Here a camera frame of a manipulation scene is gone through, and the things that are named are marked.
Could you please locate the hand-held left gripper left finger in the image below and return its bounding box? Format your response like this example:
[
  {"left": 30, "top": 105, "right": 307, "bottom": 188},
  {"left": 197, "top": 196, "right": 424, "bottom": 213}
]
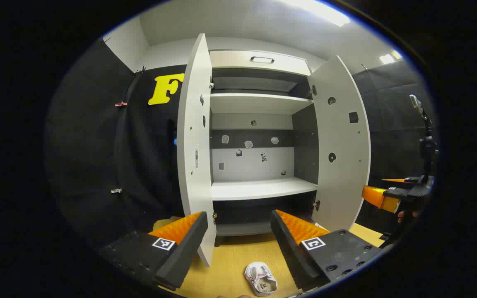
[{"left": 100, "top": 211, "right": 209, "bottom": 291}]

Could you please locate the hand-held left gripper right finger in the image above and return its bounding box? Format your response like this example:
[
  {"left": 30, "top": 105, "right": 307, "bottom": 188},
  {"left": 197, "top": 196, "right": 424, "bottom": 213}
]
[{"left": 270, "top": 209, "right": 384, "bottom": 291}]

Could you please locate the white canvas shoe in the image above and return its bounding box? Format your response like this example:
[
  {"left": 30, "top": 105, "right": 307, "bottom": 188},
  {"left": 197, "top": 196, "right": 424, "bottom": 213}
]
[{"left": 245, "top": 262, "right": 278, "bottom": 297}]

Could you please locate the white cabinet door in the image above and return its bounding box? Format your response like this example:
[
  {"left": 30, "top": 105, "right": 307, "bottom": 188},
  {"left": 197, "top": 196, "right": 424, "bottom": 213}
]
[
  {"left": 307, "top": 55, "right": 371, "bottom": 232},
  {"left": 176, "top": 33, "right": 217, "bottom": 267}
]

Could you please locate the white shoe cabinet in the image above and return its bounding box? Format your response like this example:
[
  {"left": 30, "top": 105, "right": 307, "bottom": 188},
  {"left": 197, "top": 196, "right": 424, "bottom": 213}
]
[{"left": 176, "top": 33, "right": 371, "bottom": 267}]

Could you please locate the grey cabinet bottom shelf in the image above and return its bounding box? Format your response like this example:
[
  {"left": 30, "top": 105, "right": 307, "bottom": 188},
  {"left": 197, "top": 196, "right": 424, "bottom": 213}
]
[{"left": 216, "top": 221, "right": 273, "bottom": 236}]

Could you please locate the white cabinet shelf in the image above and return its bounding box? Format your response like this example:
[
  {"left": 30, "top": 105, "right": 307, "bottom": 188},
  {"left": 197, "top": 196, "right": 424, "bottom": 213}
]
[
  {"left": 210, "top": 93, "right": 313, "bottom": 115},
  {"left": 212, "top": 177, "right": 318, "bottom": 201}
]

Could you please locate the white cabinet drawer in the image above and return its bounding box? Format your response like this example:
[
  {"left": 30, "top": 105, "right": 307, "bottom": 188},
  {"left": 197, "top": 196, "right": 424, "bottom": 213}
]
[{"left": 210, "top": 50, "right": 311, "bottom": 76}]

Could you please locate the black backdrop cloth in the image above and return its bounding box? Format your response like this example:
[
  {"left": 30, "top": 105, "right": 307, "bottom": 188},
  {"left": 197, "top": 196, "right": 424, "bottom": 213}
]
[
  {"left": 44, "top": 37, "right": 187, "bottom": 249},
  {"left": 352, "top": 60, "right": 438, "bottom": 236}
]

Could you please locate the small ceiling light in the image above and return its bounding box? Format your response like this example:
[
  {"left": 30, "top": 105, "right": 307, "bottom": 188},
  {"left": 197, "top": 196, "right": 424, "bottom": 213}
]
[{"left": 379, "top": 50, "right": 402, "bottom": 65}]

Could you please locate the large ceiling light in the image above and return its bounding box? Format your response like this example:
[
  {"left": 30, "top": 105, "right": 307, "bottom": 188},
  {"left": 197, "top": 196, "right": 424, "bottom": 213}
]
[{"left": 280, "top": 0, "right": 351, "bottom": 27}]

